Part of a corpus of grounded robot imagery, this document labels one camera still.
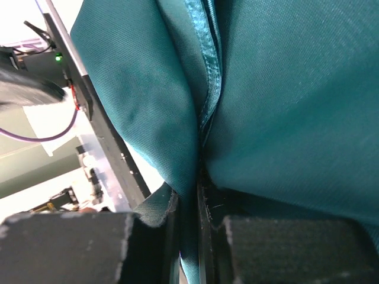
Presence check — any teal satin napkin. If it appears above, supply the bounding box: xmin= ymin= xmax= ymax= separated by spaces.
xmin=71 ymin=1 xmax=378 ymax=283

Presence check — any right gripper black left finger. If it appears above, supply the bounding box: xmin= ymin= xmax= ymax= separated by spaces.
xmin=1 ymin=189 xmax=179 ymax=283

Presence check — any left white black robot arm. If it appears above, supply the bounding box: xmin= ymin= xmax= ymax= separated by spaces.
xmin=1 ymin=14 xmax=97 ymax=119

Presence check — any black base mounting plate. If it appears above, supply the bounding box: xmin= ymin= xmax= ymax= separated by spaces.
xmin=43 ymin=12 xmax=149 ymax=211

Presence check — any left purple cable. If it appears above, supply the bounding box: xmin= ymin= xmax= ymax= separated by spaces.
xmin=0 ymin=108 xmax=79 ymax=143

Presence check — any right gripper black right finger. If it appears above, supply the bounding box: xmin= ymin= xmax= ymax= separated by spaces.
xmin=197 ymin=175 xmax=378 ymax=283

